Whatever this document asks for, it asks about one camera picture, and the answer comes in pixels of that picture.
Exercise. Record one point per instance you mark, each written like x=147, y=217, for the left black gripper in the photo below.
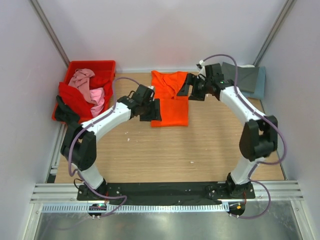
x=155, y=114

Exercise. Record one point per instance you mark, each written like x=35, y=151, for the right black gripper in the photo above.
x=189, y=81

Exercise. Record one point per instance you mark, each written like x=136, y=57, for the orange t shirt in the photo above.
x=174, y=110

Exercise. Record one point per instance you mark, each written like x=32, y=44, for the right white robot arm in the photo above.
x=259, y=137

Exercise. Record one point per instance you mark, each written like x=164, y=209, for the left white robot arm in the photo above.
x=79, y=146

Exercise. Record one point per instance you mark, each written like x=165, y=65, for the folded white t shirt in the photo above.
x=247, y=66

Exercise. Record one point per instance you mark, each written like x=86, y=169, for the folded grey t shirt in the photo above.
x=247, y=76

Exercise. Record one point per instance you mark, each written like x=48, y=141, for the light pink t shirt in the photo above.
x=98, y=99

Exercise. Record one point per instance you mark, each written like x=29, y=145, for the folded blue t shirt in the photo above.
x=259, y=91

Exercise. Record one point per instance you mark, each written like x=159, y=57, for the red plastic bin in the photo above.
x=104, y=68

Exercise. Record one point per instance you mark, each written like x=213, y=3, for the red t shirt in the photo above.
x=75, y=100

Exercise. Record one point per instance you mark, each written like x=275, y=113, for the dusty pink t shirt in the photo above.
x=81, y=81

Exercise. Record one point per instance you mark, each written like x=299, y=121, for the black t shirt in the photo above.
x=63, y=113

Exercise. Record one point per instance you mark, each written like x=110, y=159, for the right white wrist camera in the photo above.
x=201, y=65

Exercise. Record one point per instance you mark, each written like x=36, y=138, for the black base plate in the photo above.
x=177, y=193

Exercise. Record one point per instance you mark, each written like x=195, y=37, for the grey slotted cable duct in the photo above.
x=102, y=208

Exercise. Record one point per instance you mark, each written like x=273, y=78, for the aluminium frame rail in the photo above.
x=279, y=190

